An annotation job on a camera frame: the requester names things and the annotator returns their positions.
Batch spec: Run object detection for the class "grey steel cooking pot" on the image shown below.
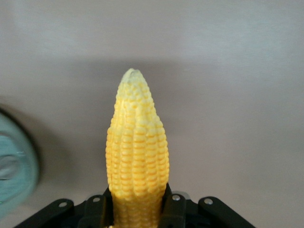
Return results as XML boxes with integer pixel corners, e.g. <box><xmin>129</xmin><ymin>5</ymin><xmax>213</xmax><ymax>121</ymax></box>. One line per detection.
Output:
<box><xmin>0</xmin><ymin>103</ymin><xmax>40</xmax><ymax>211</ymax></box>

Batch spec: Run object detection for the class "yellow corn cob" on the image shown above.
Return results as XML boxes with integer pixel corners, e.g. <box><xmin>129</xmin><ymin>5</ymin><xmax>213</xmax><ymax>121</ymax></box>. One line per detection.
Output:
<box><xmin>105</xmin><ymin>68</ymin><xmax>171</xmax><ymax>228</ymax></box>

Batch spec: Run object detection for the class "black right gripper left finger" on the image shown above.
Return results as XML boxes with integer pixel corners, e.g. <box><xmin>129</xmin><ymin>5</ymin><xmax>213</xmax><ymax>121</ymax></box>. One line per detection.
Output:
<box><xmin>77</xmin><ymin>186</ymin><xmax>115</xmax><ymax>228</ymax></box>

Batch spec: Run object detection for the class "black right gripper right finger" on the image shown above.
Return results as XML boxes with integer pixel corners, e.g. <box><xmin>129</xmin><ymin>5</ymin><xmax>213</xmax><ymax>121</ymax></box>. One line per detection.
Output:
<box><xmin>158</xmin><ymin>182</ymin><xmax>187</xmax><ymax>228</ymax></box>

